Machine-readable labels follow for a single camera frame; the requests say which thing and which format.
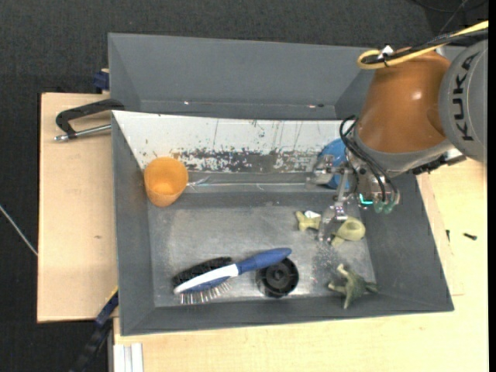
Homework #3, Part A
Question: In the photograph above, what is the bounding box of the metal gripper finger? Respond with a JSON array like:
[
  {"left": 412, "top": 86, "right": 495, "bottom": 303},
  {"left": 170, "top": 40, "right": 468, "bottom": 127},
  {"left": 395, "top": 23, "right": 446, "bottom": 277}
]
[
  {"left": 317, "top": 202, "right": 349, "bottom": 244},
  {"left": 305, "top": 155, "right": 343, "bottom": 190}
]

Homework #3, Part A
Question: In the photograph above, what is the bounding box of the blue round thing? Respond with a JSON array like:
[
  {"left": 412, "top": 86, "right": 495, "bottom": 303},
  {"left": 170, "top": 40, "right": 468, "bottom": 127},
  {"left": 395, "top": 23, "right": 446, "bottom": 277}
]
[{"left": 317, "top": 137, "right": 350, "bottom": 191}]

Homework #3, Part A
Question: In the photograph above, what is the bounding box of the pale green toy figure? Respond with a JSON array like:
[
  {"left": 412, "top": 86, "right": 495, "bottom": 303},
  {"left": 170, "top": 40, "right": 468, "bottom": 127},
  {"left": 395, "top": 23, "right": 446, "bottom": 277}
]
[{"left": 295, "top": 209, "right": 367, "bottom": 247}]

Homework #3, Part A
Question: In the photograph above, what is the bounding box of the green toy dinosaur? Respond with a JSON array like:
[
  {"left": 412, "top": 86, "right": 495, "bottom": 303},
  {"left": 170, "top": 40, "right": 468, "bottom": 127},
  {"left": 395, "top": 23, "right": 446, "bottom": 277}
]
[{"left": 327, "top": 263, "right": 379, "bottom": 310}]

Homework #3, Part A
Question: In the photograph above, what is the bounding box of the grey metal bin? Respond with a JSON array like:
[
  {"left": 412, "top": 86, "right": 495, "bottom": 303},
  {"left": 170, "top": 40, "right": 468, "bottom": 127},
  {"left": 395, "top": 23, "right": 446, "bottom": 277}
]
[{"left": 107, "top": 32, "right": 455, "bottom": 336}]

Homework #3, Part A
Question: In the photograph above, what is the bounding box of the blue and white hairbrush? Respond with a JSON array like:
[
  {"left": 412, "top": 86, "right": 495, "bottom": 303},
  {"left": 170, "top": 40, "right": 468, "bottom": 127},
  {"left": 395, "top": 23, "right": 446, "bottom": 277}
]
[{"left": 172, "top": 247, "right": 293, "bottom": 305}]

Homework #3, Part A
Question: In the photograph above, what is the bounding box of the orange plastic cup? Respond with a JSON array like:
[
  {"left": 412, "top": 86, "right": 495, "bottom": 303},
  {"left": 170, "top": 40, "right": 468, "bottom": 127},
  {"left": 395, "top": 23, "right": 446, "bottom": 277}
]
[{"left": 143, "top": 156, "right": 190, "bottom": 208}]

